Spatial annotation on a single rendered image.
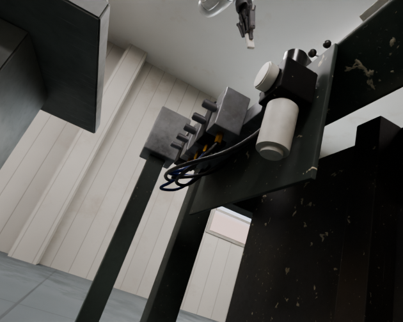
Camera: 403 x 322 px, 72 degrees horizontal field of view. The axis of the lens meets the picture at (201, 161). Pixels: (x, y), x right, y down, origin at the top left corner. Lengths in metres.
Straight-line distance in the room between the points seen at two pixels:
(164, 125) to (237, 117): 0.50
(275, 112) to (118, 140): 3.84
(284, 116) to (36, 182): 3.81
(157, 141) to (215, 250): 3.45
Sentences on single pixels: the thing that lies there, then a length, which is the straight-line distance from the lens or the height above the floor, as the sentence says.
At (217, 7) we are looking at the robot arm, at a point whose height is 1.59.
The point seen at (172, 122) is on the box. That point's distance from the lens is 1.02.
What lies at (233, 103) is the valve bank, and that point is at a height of 0.73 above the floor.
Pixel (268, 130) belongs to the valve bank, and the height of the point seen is 0.63.
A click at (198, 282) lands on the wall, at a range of 4.24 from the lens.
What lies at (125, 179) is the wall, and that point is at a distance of 4.05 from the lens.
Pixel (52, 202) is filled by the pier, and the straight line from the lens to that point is 3.78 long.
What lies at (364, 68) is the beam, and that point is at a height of 0.77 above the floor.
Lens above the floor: 0.41
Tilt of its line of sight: 22 degrees up
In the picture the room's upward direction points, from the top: 20 degrees clockwise
